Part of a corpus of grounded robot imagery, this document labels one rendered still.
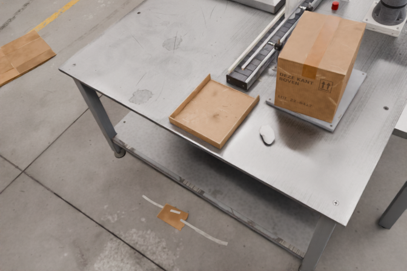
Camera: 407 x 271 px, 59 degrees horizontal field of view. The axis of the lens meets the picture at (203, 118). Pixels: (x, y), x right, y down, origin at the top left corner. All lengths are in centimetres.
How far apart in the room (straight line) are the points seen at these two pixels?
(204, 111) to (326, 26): 59
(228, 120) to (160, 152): 79
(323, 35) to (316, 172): 51
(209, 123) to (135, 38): 72
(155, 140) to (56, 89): 120
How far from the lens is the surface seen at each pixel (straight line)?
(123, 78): 177
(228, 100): 157
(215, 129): 147
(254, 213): 195
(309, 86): 138
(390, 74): 178
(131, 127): 236
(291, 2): 185
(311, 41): 141
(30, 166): 277
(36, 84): 331
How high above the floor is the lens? 201
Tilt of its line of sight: 51 degrees down
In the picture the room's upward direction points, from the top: 9 degrees counter-clockwise
